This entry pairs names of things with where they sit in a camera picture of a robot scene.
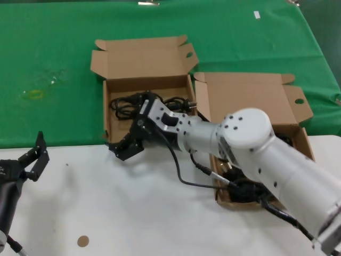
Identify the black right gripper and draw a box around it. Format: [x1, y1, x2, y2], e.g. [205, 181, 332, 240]
[108, 91, 174, 162]

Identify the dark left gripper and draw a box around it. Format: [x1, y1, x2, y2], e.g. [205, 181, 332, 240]
[0, 131, 51, 233]

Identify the black power cord with plug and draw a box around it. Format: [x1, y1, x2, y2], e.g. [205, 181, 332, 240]
[110, 92, 198, 121]

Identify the open brown cardboard box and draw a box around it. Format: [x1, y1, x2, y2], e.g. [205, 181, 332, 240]
[193, 71, 315, 211]
[90, 34, 200, 146]

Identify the green table cloth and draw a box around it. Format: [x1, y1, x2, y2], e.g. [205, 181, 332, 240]
[0, 2, 341, 149]

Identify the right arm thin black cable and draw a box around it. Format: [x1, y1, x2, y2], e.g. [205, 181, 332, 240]
[159, 132, 237, 190]

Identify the right arm cable silver connector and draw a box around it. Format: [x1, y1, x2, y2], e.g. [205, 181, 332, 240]
[189, 153, 233, 185]

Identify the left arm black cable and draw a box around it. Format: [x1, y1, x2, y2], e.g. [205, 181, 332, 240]
[6, 234, 28, 256]

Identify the black power cord silver plug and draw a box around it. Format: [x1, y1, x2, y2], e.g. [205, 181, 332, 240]
[220, 159, 240, 180]

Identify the thick black cable sleeve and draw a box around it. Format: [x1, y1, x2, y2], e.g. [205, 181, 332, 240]
[259, 196, 318, 242]

